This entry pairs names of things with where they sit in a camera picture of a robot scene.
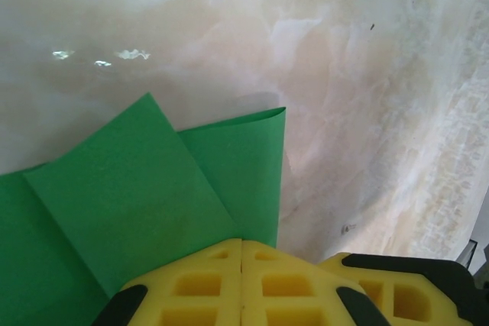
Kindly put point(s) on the green square paper sheet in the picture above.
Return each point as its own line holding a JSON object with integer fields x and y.
{"x": 114, "y": 188}

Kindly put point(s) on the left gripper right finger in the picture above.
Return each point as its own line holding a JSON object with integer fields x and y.
{"x": 286, "y": 288}

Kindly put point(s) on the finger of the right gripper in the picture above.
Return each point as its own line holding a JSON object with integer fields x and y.
{"x": 420, "y": 295}

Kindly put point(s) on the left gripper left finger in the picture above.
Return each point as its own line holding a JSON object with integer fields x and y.
{"x": 198, "y": 288}

